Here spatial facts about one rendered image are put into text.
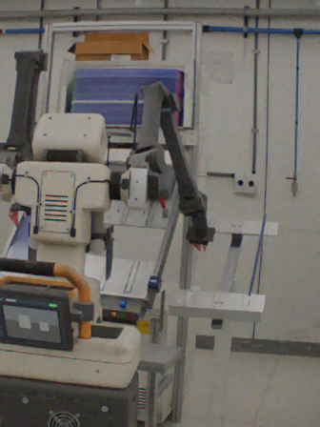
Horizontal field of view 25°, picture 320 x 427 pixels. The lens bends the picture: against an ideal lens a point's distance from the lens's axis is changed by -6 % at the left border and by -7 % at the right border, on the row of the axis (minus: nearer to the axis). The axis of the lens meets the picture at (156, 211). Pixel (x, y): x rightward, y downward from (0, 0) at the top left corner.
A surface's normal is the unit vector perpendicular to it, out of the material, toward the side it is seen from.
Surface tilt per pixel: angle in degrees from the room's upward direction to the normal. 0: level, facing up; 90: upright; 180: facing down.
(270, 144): 90
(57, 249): 82
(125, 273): 43
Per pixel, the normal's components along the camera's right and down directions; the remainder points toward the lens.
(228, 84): -0.26, 0.07
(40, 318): -0.11, 0.49
